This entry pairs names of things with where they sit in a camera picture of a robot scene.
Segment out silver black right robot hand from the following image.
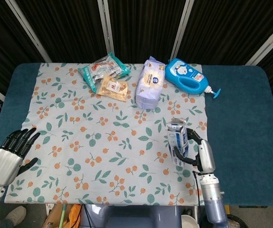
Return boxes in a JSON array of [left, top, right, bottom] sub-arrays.
[[173, 128, 216, 176]]

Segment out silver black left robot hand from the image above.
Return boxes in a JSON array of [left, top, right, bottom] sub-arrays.
[[0, 127, 41, 188]]

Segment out blue white toothpaste box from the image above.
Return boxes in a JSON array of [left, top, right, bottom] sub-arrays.
[[166, 117, 190, 168]]

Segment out blue covered table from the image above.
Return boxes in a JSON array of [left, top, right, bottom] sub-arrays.
[[0, 62, 273, 208]]

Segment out grey shoe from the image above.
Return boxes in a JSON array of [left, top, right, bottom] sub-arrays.
[[0, 205, 28, 228]]

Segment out white round bowl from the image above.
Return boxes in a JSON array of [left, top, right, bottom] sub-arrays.
[[181, 214, 198, 228]]

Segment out green stick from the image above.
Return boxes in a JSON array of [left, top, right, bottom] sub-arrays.
[[59, 204, 68, 228]]

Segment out blue pump detergent bottle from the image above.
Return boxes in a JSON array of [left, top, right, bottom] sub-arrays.
[[165, 58, 222, 99]]

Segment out orange plastic bag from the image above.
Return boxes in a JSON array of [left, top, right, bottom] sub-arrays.
[[68, 204, 83, 228]]

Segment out floral orange fruit tablecloth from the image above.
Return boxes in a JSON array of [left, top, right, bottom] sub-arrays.
[[4, 62, 218, 207]]

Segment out lavender tissue pack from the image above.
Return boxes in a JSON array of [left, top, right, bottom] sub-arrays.
[[135, 56, 166, 110]]

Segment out grey-blue robot torso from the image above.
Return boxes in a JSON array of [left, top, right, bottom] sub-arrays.
[[79, 204, 183, 228]]

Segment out beige snack packet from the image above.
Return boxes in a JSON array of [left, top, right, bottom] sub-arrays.
[[96, 74, 130, 103]]

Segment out teal snack bag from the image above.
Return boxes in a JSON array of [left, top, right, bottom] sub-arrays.
[[77, 51, 131, 92]]

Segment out white framed dark folding screen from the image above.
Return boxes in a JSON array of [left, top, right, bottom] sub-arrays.
[[0, 0, 273, 103]]

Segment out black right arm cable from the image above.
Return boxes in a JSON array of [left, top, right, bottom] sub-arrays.
[[192, 170, 203, 208]]

